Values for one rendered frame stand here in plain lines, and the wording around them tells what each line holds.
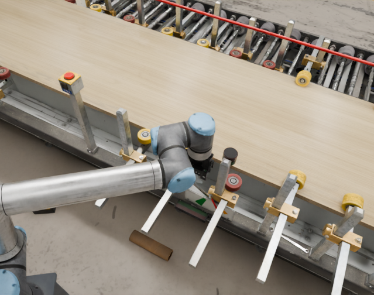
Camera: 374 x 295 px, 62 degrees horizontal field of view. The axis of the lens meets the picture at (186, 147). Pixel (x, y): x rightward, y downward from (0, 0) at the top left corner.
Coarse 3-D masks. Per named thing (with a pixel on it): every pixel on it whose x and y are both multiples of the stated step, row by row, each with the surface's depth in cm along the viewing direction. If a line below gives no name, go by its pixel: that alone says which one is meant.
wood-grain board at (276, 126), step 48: (0, 0) 235; (48, 0) 238; (0, 48) 198; (48, 48) 200; (96, 48) 202; (144, 48) 204; (192, 48) 206; (96, 96) 174; (144, 96) 176; (192, 96) 177; (240, 96) 179; (288, 96) 180; (336, 96) 182; (240, 144) 157; (288, 144) 158; (336, 144) 159; (336, 192) 141
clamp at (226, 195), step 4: (212, 188) 143; (224, 188) 144; (208, 192) 144; (212, 192) 142; (224, 192) 143; (228, 192) 143; (216, 196) 142; (220, 196) 141; (224, 196) 141; (228, 196) 141; (232, 196) 141; (236, 196) 141; (216, 200) 145; (220, 200) 143; (228, 200) 140; (232, 200) 140; (236, 200) 140; (228, 204) 142; (232, 204) 140
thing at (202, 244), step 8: (232, 192) 144; (224, 200) 141; (224, 208) 140; (216, 216) 136; (208, 224) 134; (216, 224) 134; (208, 232) 131; (208, 240) 129; (200, 248) 127; (192, 256) 125; (200, 256) 125; (192, 264) 123
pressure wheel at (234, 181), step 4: (228, 176) 144; (232, 176) 144; (236, 176) 144; (228, 180) 143; (232, 180) 142; (236, 180) 143; (240, 180) 142; (228, 184) 141; (232, 184) 141; (236, 184) 141; (240, 184) 141; (228, 188) 142; (232, 188) 140; (236, 188) 141
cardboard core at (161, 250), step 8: (136, 232) 212; (136, 240) 209; (144, 240) 208; (152, 240) 209; (144, 248) 209; (152, 248) 206; (160, 248) 205; (168, 248) 206; (160, 256) 205; (168, 256) 203
